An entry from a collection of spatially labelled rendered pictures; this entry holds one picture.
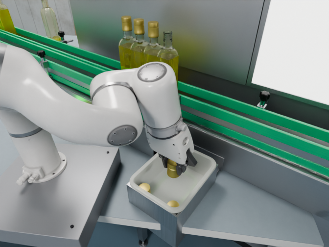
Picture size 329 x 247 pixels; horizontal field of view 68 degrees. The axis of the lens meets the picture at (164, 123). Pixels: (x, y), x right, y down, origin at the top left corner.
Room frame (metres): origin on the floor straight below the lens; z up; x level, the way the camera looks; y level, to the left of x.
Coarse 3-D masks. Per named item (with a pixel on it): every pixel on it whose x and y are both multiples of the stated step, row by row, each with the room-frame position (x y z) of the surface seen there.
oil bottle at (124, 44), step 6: (120, 42) 0.86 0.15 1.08; (126, 42) 0.85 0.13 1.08; (132, 42) 0.86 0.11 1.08; (120, 48) 0.86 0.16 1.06; (126, 48) 0.84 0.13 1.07; (120, 54) 0.86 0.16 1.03; (126, 54) 0.85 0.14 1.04; (120, 60) 0.87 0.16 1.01; (126, 60) 0.85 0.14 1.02; (126, 66) 0.85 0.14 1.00
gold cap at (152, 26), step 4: (148, 24) 0.80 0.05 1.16; (152, 24) 0.79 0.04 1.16; (156, 24) 0.80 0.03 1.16; (148, 28) 0.80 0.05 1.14; (152, 28) 0.79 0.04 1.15; (156, 28) 0.79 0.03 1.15; (148, 32) 0.80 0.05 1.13; (152, 32) 0.79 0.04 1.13; (156, 32) 0.79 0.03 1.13; (148, 36) 0.80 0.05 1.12; (152, 36) 0.79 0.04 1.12; (156, 36) 0.79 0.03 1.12
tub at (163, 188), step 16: (160, 160) 0.55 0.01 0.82; (208, 160) 0.53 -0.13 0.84; (144, 176) 0.48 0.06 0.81; (160, 176) 0.52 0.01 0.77; (192, 176) 0.52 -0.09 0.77; (208, 176) 0.46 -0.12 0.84; (144, 192) 0.40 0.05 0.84; (160, 192) 0.46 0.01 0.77; (176, 192) 0.46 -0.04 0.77; (192, 192) 0.40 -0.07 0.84; (176, 208) 0.36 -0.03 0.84
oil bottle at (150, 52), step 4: (148, 44) 0.81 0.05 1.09; (144, 48) 0.80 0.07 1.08; (148, 48) 0.79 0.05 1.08; (152, 48) 0.78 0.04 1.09; (156, 48) 0.78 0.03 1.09; (160, 48) 0.80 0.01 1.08; (144, 52) 0.80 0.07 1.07; (148, 52) 0.79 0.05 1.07; (152, 52) 0.78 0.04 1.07; (156, 52) 0.78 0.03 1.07; (144, 56) 0.80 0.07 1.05; (148, 56) 0.79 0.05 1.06; (152, 56) 0.78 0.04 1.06; (156, 56) 0.77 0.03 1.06; (144, 60) 0.80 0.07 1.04; (148, 60) 0.79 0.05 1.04; (152, 60) 0.78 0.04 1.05; (156, 60) 0.77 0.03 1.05
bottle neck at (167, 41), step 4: (164, 32) 0.77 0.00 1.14; (168, 32) 0.78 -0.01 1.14; (172, 32) 0.77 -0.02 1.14; (164, 36) 0.76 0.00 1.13; (168, 36) 0.76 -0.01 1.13; (164, 40) 0.76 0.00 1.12; (168, 40) 0.76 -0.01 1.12; (164, 44) 0.76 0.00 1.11; (168, 44) 0.76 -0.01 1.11; (164, 48) 0.76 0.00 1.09; (168, 48) 0.76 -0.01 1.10
